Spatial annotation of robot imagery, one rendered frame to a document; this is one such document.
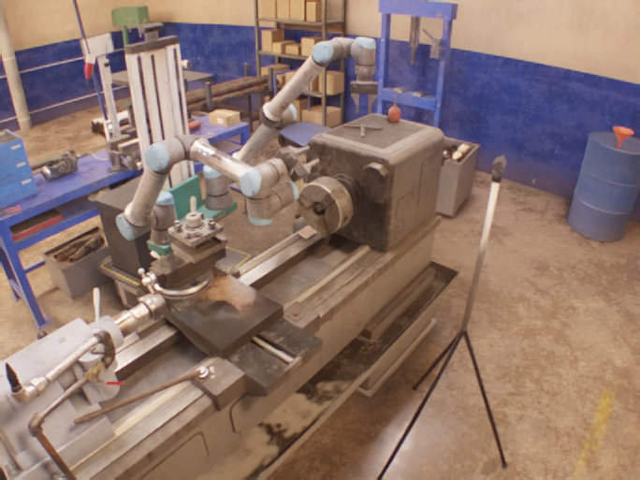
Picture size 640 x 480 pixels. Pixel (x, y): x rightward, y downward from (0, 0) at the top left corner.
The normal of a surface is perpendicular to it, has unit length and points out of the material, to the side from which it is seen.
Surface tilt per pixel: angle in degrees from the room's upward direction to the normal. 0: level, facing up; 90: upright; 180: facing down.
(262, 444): 0
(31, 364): 0
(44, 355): 0
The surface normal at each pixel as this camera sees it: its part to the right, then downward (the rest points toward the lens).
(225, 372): 0.00, -0.85
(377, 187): -0.63, 0.41
